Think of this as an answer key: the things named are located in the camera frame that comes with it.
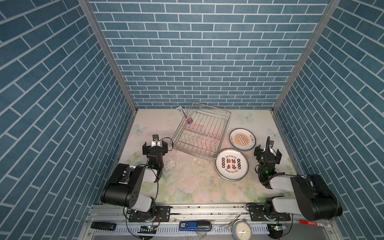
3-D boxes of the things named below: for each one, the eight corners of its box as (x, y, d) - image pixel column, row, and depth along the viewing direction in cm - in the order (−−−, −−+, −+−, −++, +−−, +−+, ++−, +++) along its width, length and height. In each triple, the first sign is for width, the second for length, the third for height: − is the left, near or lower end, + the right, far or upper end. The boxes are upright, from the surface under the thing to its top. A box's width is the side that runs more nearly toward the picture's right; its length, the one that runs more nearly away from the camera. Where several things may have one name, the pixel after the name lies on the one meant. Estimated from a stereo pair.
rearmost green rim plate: (215, 181, 86) (216, 179, 82) (213, 151, 98) (214, 148, 95) (250, 182, 86) (252, 179, 82) (243, 152, 98) (245, 148, 95)
